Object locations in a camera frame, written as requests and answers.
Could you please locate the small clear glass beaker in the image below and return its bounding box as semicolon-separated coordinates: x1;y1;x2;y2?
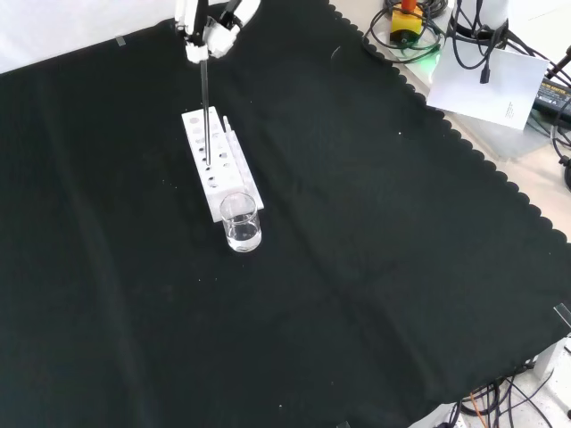
219;192;263;254

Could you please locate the black cable with plug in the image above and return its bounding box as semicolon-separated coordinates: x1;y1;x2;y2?
445;0;512;86

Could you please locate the white test tube rack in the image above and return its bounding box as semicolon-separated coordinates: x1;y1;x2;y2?
180;106;266;224

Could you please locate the clear glass rod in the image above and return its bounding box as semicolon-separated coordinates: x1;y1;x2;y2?
200;57;213;166

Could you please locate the white bench frame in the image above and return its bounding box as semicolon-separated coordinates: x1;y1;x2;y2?
532;333;571;390

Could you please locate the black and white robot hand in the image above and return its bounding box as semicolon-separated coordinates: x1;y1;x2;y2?
173;0;263;64

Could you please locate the black power adapter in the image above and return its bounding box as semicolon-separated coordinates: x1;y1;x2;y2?
532;76;571;116

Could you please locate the pale translucent board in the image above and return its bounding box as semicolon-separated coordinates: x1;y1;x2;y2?
392;42;555;162

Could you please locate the black floor cable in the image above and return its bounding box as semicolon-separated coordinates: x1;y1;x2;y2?
458;373;559;428

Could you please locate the orange floor cable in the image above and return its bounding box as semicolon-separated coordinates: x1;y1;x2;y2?
469;390;491;419

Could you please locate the black bench cloth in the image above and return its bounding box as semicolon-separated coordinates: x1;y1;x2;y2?
0;0;571;428

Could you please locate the white paper sheet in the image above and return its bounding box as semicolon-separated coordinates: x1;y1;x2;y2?
426;44;551;132

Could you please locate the yellow stop button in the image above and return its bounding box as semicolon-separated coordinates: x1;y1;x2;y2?
388;0;425;48

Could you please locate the black cable round stop button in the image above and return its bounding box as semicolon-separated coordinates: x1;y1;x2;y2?
363;0;450;58

